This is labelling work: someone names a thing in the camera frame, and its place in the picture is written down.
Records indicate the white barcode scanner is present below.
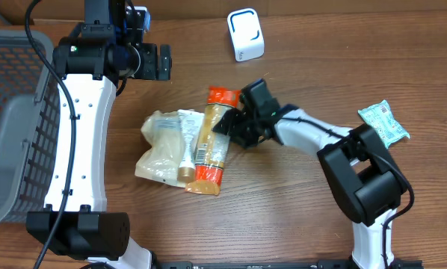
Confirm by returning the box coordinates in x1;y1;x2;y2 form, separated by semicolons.
226;8;265;62

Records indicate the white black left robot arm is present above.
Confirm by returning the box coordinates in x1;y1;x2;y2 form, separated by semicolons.
25;1;172;268

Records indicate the teal wet wipes pack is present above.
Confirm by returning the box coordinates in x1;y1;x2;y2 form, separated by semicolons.
358;100;410;149

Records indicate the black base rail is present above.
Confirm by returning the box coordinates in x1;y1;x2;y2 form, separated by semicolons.
155;260;422;269

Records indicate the orange spaghetti package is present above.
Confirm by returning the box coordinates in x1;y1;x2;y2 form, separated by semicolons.
185;86;240;196

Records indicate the beige clear plastic pouch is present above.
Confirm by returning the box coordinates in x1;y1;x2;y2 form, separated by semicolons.
135;111;185;188

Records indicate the white cosmetic tube gold cap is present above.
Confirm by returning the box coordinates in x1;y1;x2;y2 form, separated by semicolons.
177;110;204;183

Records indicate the grey plastic mesh basket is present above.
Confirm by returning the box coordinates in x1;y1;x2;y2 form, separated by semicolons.
0;30;60;223

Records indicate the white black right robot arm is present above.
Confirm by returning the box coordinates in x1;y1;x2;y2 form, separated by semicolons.
212;78;415;268

